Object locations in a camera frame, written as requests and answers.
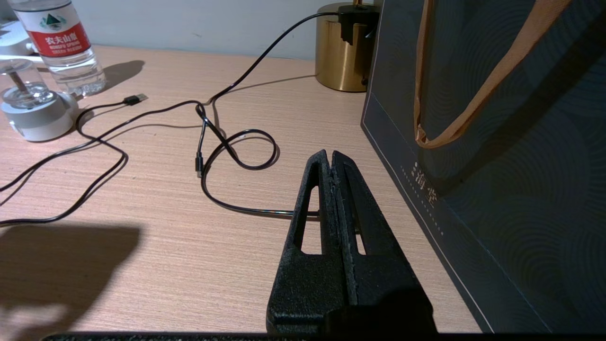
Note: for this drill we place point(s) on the clear water bottle red cap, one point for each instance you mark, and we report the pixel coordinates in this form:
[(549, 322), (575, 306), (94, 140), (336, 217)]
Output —
[(61, 42)]

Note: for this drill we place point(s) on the white wifi router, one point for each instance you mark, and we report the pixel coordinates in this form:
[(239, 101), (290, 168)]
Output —
[(12, 45)]

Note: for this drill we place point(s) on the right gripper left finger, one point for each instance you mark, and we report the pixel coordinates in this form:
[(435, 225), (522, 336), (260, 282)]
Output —
[(307, 289)]

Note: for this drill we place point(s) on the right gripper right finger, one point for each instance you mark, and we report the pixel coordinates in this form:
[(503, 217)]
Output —
[(383, 289)]

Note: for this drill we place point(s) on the black box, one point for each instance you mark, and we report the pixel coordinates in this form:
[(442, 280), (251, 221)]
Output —
[(521, 213)]

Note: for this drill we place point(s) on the small white dome humidifier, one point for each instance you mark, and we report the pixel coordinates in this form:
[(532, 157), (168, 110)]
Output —
[(38, 121)]

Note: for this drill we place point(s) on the brass desk lamp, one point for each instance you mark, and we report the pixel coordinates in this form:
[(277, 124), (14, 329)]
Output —
[(338, 66)]

